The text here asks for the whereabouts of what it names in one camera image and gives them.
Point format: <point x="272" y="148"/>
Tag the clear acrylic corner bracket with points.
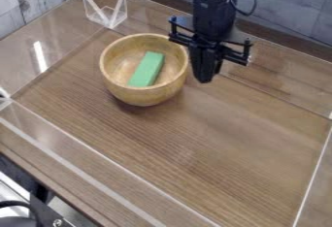
<point x="106" y="16"/>

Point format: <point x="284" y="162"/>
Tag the black metal table mount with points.
<point x="49" y="217"/>

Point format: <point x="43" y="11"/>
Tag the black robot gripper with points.
<point x="207" y="34"/>

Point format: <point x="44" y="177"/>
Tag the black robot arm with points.
<point x="210" y="36"/>

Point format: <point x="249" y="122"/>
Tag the green rectangular block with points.
<point x="147" y="70"/>

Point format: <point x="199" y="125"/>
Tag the wooden bowl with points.
<point x="119" y="60"/>

